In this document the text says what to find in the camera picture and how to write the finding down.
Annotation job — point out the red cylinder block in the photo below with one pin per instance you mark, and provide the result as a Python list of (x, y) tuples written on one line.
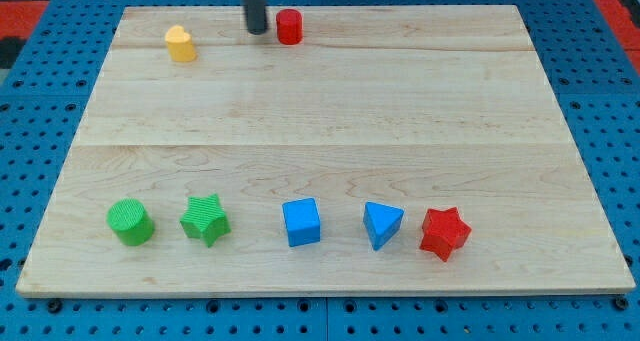
[(289, 24)]

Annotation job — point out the light wooden board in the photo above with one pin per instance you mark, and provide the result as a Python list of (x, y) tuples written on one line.
[(415, 107)]

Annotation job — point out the blue cube block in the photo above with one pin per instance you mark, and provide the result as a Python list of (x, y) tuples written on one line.
[(302, 222)]

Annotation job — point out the blue triangle block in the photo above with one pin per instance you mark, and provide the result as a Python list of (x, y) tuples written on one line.
[(381, 222)]

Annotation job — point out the green star block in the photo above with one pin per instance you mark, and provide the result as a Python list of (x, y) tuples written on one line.
[(205, 219)]

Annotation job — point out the red star block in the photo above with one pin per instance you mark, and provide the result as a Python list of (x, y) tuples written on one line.
[(444, 231)]

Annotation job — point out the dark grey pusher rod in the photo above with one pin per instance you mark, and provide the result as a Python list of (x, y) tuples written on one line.
[(255, 16)]

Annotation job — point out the yellow heart block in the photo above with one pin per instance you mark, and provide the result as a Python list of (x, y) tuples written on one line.
[(179, 44)]

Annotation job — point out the green cylinder block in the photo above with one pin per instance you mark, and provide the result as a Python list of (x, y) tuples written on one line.
[(130, 222)]

